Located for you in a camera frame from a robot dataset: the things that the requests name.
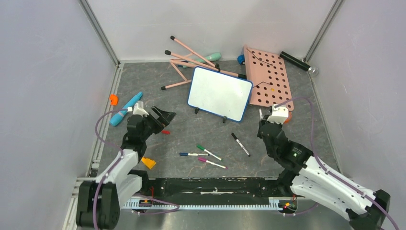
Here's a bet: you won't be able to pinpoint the blue whiteboard marker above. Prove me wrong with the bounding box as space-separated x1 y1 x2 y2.
179 152 209 156

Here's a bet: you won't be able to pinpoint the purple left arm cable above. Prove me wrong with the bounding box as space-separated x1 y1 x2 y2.
92 109 180 230

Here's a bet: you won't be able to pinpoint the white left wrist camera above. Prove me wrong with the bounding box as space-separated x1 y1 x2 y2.
127 101 149 116

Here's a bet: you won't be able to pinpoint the mint green toy bottle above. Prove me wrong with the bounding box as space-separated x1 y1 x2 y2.
195 52 222 63

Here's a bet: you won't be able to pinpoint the small blue toy car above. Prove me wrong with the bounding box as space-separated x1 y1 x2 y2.
237 55 245 65

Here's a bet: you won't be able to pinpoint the black whiteboard marker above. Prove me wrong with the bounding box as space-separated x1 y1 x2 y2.
231 132 251 157

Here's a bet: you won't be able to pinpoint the pink perforated board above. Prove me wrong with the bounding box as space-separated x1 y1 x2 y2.
243 45 292 107

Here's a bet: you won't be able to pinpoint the green whiteboard marker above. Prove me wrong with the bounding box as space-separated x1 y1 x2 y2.
196 144 222 161

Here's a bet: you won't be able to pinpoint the orange clip left edge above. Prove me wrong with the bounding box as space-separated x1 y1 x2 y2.
109 94 119 106

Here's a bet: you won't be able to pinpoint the orange round tape measure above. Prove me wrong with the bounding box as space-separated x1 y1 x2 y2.
284 112 292 124

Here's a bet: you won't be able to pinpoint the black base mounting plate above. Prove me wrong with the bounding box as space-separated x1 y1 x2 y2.
138 177 293 205

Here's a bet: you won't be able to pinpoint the blue toy marker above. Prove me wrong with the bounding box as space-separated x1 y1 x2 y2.
110 92 143 127

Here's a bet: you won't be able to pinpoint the pink whiteboard marker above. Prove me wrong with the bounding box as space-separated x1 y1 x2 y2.
198 157 228 169

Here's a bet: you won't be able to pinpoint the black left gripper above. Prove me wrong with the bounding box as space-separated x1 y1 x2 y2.
140 105 175 141

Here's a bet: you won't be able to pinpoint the blue framed whiteboard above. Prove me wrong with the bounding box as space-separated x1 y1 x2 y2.
187 67 253 122

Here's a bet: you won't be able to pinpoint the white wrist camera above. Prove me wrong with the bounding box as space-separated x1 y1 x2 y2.
266 104 289 125
127 101 149 116

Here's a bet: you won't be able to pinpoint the pink folding stand legs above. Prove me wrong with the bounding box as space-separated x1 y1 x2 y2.
161 35 247 91

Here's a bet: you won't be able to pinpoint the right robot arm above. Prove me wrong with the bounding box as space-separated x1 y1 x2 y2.
258 119 391 230

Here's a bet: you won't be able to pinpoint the yellow orange wedge block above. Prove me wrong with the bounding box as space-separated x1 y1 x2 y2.
141 157 156 170

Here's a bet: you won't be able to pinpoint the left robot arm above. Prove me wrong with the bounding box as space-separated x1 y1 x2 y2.
76 104 176 230

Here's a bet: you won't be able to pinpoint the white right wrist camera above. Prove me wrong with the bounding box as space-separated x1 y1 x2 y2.
266 104 289 125

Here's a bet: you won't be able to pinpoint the black flashlight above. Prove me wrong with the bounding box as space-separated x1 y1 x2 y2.
280 51 319 76

